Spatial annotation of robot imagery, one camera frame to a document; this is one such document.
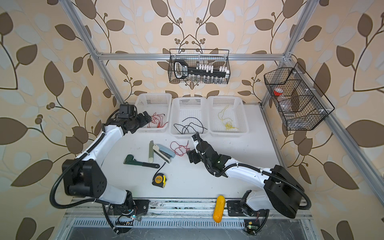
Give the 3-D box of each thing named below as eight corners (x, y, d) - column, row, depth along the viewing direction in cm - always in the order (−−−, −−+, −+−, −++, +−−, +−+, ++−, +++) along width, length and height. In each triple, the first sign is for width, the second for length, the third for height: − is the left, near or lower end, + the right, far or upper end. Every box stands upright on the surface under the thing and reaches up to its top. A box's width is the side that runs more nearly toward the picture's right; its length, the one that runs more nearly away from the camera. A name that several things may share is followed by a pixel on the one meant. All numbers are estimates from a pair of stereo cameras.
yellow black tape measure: (152, 187, 83) (151, 186, 80) (155, 175, 87) (153, 173, 84) (165, 187, 83) (164, 186, 80) (167, 175, 87) (166, 173, 84)
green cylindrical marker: (149, 163, 91) (148, 161, 89) (150, 142, 101) (149, 140, 98) (153, 162, 92) (152, 160, 89) (153, 142, 101) (152, 140, 99)
